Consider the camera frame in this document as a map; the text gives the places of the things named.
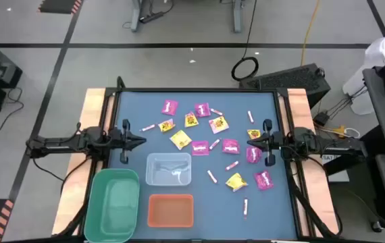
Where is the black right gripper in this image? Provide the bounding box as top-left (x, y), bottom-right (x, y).
top-left (246, 118), bottom-right (284, 167)

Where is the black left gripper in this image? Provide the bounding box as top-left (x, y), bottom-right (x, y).
top-left (109, 119), bottom-right (147, 165)

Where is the clear plastic bin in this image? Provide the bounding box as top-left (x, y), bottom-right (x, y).
top-left (145, 152), bottom-right (193, 187)

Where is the black power adapter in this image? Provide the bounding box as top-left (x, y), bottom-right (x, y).
top-left (313, 111), bottom-right (330, 128)

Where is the black computer tower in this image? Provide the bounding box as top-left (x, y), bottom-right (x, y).
top-left (238, 63), bottom-right (332, 109)

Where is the green plastic bin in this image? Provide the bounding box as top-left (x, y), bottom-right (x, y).
top-left (83, 168), bottom-right (140, 243)

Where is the orange plastic bin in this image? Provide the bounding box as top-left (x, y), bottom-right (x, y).
top-left (147, 194), bottom-right (195, 228)

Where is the yellow plug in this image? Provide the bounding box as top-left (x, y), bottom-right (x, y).
top-left (327, 125), bottom-right (347, 138)

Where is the white paper label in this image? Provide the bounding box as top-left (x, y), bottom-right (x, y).
top-left (320, 153), bottom-right (351, 183)

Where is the black power strip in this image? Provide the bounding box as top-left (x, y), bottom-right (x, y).
top-left (139, 11), bottom-right (165, 24)

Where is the grey desk leg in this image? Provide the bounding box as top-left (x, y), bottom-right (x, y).
top-left (231, 0), bottom-right (244, 34)
top-left (130, 0), bottom-right (143, 33)

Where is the white fabric cover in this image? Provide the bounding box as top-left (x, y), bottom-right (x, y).
top-left (342, 33), bottom-right (385, 115)

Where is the black aluminium table frame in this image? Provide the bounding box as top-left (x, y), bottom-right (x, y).
top-left (55, 76), bottom-right (344, 243)

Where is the black hanging power cable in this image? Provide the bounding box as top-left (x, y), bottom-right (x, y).
top-left (230, 0), bottom-right (259, 82)

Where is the black cable bundle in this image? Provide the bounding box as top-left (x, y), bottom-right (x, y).
top-left (326, 86), bottom-right (369, 117)

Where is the white cable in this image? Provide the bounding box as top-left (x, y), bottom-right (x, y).
top-left (344, 127), bottom-right (361, 140)

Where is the yellow hanging cable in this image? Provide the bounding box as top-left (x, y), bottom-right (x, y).
top-left (300, 0), bottom-right (322, 67)

